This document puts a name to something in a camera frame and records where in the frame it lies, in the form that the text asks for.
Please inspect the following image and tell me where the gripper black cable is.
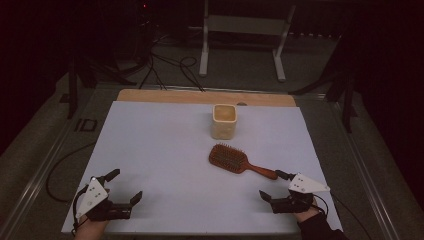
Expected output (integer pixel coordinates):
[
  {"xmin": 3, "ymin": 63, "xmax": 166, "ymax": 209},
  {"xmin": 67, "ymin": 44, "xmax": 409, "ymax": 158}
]
[
  {"xmin": 312, "ymin": 193, "xmax": 376, "ymax": 240},
  {"xmin": 71, "ymin": 184, "xmax": 90, "ymax": 234}
]

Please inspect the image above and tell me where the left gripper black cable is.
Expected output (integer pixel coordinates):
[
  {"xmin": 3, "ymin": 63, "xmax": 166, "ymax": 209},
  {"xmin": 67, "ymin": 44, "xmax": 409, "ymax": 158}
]
[{"xmin": 71, "ymin": 184, "xmax": 90, "ymax": 234}]

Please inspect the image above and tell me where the straight black floor cable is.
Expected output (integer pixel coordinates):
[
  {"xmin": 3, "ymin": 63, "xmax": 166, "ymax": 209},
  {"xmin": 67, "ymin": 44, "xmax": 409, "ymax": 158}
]
[{"xmin": 138, "ymin": 49, "xmax": 168, "ymax": 92}]

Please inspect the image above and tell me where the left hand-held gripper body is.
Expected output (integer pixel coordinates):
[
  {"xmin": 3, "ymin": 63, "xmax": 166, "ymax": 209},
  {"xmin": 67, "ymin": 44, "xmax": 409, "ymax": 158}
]
[{"xmin": 75, "ymin": 176, "xmax": 134, "ymax": 222}]

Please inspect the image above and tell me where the person's right hand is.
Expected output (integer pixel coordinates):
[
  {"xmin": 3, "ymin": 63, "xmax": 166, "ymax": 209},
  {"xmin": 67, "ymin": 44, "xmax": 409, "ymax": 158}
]
[{"xmin": 293, "ymin": 199, "xmax": 320, "ymax": 224}]

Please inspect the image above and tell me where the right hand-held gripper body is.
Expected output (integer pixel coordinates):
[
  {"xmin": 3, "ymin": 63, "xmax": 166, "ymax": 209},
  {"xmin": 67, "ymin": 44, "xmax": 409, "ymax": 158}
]
[{"xmin": 270, "ymin": 172, "xmax": 331, "ymax": 215}]

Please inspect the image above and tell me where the white metal stand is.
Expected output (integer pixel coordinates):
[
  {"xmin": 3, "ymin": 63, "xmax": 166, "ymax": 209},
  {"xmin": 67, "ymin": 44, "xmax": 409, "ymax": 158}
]
[{"xmin": 198, "ymin": 0, "xmax": 297, "ymax": 83}]

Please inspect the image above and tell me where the brown wooden hairbrush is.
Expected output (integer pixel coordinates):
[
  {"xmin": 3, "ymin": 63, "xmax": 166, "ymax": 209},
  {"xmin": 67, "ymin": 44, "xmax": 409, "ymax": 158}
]
[{"xmin": 208, "ymin": 143, "xmax": 279, "ymax": 181}]

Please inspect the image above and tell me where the person's left hand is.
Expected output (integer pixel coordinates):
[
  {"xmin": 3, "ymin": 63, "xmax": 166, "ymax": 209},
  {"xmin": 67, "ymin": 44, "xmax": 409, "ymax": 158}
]
[{"xmin": 73, "ymin": 215, "xmax": 110, "ymax": 240}]

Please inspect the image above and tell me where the metal floor rail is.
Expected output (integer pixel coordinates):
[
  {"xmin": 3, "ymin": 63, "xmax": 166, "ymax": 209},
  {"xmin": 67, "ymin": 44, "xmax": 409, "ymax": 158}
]
[
  {"xmin": 328, "ymin": 98, "xmax": 399, "ymax": 240},
  {"xmin": 0, "ymin": 84, "xmax": 101, "ymax": 240}
]

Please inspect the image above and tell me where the cream square cup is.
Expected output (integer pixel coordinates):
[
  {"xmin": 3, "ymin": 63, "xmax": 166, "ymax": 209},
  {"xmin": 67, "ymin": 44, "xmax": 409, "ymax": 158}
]
[{"xmin": 210, "ymin": 103, "xmax": 238, "ymax": 141}]

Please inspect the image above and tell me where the looped black floor cable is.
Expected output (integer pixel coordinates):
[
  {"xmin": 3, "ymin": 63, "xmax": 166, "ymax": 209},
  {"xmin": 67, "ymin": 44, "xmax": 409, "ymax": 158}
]
[{"xmin": 179, "ymin": 55, "xmax": 206, "ymax": 93}]

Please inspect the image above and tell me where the black rectangular floor bracket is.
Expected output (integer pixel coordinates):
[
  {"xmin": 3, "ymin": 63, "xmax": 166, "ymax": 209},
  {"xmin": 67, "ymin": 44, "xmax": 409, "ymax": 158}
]
[{"xmin": 73, "ymin": 118, "xmax": 99, "ymax": 133}]

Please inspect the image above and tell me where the black tripod stand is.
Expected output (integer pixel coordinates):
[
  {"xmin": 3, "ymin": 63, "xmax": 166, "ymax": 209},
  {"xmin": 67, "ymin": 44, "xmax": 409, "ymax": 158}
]
[
  {"xmin": 289, "ymin": 33, "xmax": 359, "ymax": 134},
  {"xmin": 66, "ymin": 53, "xmax": 138, "ymax": 120}
]

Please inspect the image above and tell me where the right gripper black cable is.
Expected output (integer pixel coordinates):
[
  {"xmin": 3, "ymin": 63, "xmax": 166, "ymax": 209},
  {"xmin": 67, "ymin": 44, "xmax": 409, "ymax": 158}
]
[{"xmin": 312, "ymin": 193, "xmax": 376, "ymax": 240}]

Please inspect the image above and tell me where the white table mat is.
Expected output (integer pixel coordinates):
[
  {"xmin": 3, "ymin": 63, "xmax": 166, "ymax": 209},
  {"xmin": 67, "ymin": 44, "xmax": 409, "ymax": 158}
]
[{"xmin": 61, "ymin": 100, "xmax": 344, "ymax": 234}]

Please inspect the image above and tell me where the long black floor cable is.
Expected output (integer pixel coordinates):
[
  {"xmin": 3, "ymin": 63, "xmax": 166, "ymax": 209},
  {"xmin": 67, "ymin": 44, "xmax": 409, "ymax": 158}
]
[{"xmin": 45, "ymin": 141, "xmax": 98, "ymax": 203}]

